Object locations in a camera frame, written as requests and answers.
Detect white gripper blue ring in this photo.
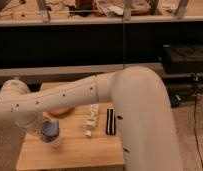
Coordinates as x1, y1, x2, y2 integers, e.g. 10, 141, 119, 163
39, 120, 60, 147

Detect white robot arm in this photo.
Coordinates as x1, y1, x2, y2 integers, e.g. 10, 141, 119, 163
0, 66, 183, 171

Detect orange ceramic cup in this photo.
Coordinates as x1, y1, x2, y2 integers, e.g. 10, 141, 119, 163
48, 108, 72, 118

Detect small wooden table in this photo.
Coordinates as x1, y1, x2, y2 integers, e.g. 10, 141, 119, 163
15, 81, 126, 171

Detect white tube on table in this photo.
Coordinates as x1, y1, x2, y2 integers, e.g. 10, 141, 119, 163
85, 104, 99, 138

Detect black white striped cloth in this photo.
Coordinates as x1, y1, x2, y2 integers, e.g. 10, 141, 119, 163
106, 108, 116, 135

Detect long wooden workbench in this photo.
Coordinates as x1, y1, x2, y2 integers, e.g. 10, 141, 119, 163
0, 0, 203, 27

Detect black box on shelf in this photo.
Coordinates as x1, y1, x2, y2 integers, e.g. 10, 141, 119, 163
159, 44, 203, 74

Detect black hanging cable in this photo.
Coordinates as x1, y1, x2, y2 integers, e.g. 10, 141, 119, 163
121, 14, 127, 71

